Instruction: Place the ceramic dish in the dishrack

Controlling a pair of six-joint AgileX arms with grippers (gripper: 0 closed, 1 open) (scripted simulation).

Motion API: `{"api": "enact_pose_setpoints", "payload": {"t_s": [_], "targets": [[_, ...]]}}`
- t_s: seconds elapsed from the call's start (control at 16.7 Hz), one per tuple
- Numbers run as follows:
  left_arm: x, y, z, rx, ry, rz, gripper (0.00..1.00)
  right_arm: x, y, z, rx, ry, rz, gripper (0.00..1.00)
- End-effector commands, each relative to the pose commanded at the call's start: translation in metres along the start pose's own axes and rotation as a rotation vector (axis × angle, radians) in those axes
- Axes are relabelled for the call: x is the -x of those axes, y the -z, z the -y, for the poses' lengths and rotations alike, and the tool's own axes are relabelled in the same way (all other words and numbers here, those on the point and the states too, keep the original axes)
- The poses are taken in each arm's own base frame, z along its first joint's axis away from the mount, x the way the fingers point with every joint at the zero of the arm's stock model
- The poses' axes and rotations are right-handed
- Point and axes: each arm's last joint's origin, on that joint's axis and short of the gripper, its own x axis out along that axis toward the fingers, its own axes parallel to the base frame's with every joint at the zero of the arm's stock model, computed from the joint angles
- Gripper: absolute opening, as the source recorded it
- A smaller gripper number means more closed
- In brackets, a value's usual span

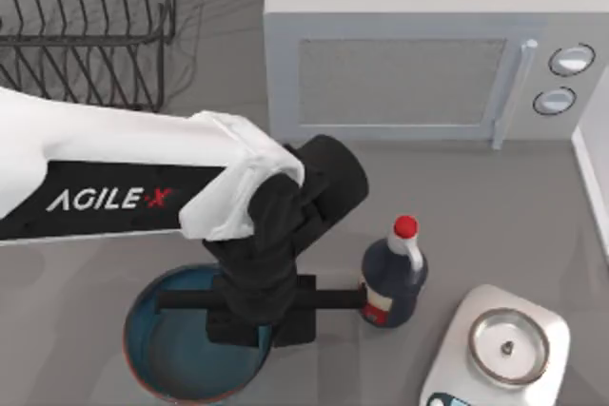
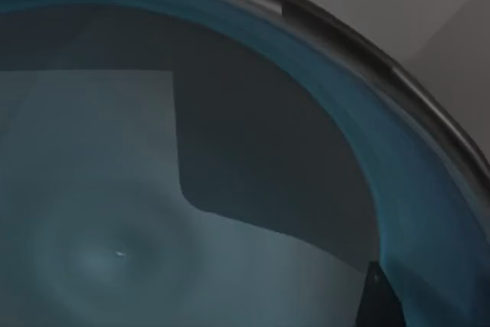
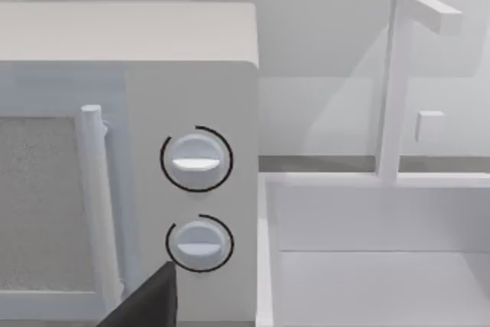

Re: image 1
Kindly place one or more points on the small round microwave knob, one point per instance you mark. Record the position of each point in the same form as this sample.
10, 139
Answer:
554, 101

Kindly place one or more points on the silver kitchen scale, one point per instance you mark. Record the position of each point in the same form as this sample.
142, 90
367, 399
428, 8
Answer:
452, 363

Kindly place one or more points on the blue bowl with red rim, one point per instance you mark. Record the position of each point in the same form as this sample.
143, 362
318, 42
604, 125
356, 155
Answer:
190, 368

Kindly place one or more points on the large round microwave knob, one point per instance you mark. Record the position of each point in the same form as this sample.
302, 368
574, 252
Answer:
571, 60

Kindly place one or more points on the dark bottle with red cap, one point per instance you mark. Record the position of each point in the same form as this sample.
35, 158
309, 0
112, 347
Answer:
392, 282

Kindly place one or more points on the microwave door with mesh window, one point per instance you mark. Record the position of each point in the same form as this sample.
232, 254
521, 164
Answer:
399, 80

